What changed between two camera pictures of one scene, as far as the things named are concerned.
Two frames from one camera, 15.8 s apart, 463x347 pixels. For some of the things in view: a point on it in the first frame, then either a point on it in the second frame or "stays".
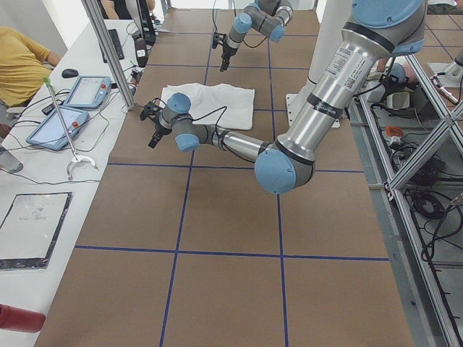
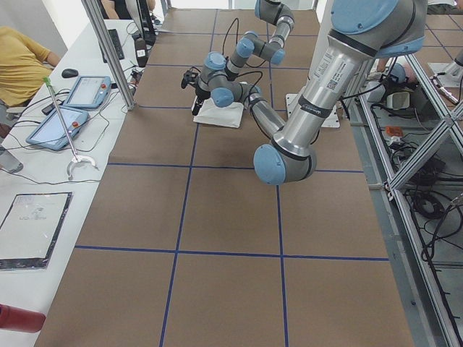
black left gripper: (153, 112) to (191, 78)
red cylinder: (20, 319) stays
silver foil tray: (30, 231) stays
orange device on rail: (392, 131) stays
